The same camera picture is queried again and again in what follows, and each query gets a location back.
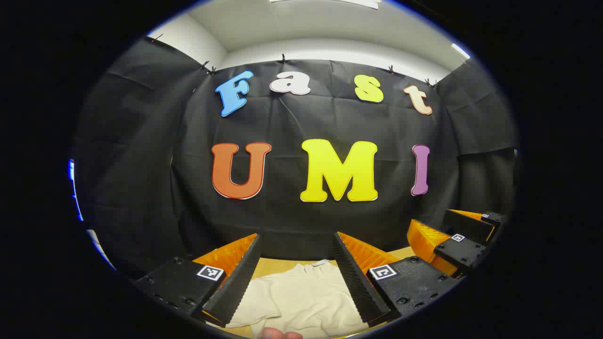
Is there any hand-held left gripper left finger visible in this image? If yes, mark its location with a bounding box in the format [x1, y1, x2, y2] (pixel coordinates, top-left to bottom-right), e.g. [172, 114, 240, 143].
[133, 233, 262, 329]

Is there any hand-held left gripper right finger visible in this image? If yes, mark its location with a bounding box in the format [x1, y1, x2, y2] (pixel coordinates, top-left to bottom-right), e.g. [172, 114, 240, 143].
[332, 231, 461, 329]

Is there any white sweatshirt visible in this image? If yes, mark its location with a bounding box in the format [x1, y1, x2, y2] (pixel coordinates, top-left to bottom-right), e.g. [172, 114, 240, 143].
[226, 259, 373, 339]

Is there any black backdrop cloth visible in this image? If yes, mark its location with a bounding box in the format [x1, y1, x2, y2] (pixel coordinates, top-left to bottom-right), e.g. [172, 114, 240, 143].
[75, 37, 519, 278]

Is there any row of black cloth clips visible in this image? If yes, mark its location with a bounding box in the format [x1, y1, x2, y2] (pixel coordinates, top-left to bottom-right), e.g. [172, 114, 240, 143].
[150, 33, 439, 88]

